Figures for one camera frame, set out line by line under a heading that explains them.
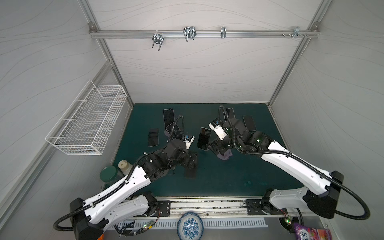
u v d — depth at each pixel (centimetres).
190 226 68
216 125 61
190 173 85
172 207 75
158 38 79
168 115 96
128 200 57
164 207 74
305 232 65
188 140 62
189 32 77
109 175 73
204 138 90
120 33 77
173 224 70
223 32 78
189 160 63
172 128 92
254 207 73
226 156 88
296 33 77
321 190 40
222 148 62
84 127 68
